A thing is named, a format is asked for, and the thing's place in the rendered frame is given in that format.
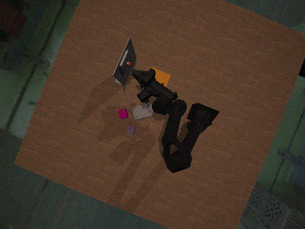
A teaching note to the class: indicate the orange square marking on table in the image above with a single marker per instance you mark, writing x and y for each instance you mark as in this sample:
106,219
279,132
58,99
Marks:
162,77

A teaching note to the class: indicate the magenta square tile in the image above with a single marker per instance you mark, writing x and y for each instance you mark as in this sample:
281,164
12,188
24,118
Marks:
123,113

